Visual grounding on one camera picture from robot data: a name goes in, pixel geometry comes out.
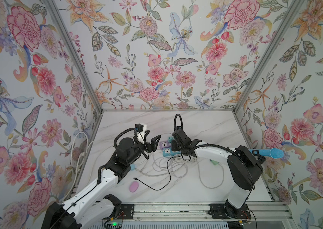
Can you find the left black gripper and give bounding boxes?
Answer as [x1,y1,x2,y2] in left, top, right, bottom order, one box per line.
[125,131,161,165]

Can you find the teal charger adapter front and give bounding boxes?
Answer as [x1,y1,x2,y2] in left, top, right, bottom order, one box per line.
[168,136,174,143]

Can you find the black charging cable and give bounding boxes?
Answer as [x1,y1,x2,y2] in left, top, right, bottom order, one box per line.
[132,153,192,191]

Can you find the green charger adapter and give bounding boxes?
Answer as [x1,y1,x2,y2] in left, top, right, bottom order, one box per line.
[210,159,219,166]

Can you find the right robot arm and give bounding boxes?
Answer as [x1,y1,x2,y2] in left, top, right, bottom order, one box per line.
[172,126,266,219]

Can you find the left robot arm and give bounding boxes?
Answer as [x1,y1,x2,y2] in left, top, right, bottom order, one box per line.
[42,128,161,229]

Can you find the purple power strip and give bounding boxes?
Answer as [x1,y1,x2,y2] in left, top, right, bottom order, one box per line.
[159,141,171,149]

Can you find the teal power strip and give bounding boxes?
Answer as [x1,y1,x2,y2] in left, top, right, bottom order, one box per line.
[162,148,180,157]

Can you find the pink earbud case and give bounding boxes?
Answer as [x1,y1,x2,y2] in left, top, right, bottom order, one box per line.
[129,181,139,193]

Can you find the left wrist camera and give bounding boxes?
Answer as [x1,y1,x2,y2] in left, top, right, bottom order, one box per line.
[135,124,146,144]

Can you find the white coiled cables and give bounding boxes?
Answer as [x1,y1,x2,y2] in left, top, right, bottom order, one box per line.
[92,131,225,189]

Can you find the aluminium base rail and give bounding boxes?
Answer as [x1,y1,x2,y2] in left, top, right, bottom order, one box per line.
[120,202,293,222]

